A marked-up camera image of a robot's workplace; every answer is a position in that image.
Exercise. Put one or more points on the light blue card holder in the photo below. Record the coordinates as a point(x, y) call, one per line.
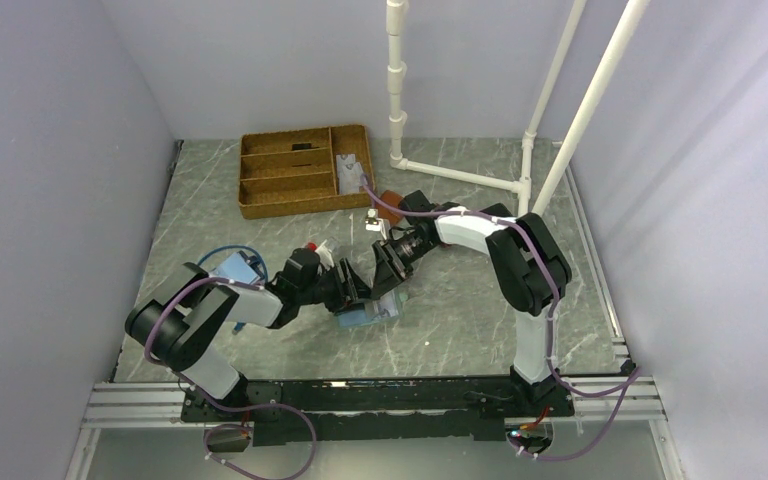
point(242, 268)

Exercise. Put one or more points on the dark blue card holder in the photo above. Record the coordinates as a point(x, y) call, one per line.
point(497, 210)

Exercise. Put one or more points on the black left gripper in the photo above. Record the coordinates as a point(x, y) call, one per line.
point(355, 286)

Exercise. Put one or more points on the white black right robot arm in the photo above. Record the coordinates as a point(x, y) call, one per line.
point(530, 268)

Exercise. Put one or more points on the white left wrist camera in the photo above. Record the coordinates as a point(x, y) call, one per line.
point(327, 251)

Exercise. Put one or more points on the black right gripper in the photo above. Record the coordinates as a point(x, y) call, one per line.
point(390, 271)

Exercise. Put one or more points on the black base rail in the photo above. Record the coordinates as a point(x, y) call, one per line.
point(479, 407)

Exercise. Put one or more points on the green card holder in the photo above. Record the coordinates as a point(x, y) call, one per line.
point(389, 307)

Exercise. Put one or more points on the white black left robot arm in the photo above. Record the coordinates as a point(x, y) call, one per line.
point(177, 324)

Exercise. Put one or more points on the woven wicker tray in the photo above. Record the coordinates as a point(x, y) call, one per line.
point(297, 171)

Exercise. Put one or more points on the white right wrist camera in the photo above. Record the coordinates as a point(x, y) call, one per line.
point(373, 222)

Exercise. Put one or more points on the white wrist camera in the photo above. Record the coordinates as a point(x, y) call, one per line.
point(373, 222)
point(327, 251)

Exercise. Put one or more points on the brown leather card holder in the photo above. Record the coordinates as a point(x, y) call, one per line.
point(391, 198)

